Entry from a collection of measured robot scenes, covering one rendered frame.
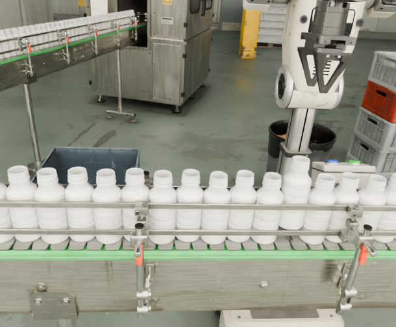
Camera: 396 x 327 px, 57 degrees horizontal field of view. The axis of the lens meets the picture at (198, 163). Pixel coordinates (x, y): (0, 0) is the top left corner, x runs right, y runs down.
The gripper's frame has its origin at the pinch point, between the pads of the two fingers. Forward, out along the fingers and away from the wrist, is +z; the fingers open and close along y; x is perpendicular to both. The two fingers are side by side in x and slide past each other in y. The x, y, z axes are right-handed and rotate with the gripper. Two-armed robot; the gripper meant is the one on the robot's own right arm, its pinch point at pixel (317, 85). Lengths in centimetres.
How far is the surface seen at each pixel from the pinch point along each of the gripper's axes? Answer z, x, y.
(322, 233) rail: 32.1, 6.6, 1.8
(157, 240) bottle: 34.8, -29.8, 1.2
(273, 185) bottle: 21.0, -5.9, 1.2
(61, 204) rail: 26, -49, 2
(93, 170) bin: 47, -56, -60
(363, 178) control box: 25.5, 22.4, -13.6
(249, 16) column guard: -6, 139, -744
